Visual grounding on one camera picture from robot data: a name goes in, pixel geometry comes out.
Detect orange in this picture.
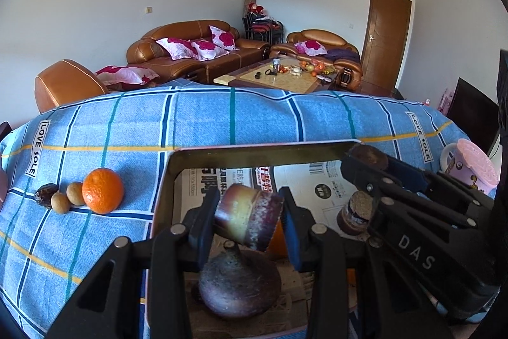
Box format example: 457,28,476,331
82,168,125,214
267,218,290,260

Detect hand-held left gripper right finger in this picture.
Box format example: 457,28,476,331
278,186,455,339

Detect wooden coffee table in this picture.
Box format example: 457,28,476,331
213,59,342,91

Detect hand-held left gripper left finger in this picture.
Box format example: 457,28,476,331
57,188,221,339

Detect pile of table snacks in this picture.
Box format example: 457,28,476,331
297,60,334,77

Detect dark red date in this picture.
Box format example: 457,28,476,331
35,183,59,209

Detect blue plaid tablecloth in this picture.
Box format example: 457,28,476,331
0,79,497,339

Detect long brown leather sofa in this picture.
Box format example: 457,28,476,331
126,20,274,83

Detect black television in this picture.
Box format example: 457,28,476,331
446,77,501,143

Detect pink cartoon lidded cup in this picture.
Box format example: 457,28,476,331
440,138,499,197

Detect brown leather armchair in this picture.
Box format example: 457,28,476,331
34,60,159,113

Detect pink toy stand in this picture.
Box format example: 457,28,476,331
437,88,453,117

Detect short brown leather sofa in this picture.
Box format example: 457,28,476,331
270,29,364,91

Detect pink floral pillow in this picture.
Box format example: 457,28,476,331
190,39,230,61
209,25,240,51
156,37,199,60
95,65,159,85
294,40,328,56

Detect stacked black chairs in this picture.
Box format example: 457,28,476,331
242,11,284,44

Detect pink tin box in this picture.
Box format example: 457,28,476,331
145,139,433,339

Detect brown longan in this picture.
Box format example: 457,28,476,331
51,192,71,214
66,182,85,206

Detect glazed ceramic cup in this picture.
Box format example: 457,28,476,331
214,183,284,253

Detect purple blanket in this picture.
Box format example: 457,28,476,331
325,48,360,64

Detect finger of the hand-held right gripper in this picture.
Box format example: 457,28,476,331
367,186,477,232
342,158,495,216

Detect brown wooden door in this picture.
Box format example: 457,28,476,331
360,0,412,89

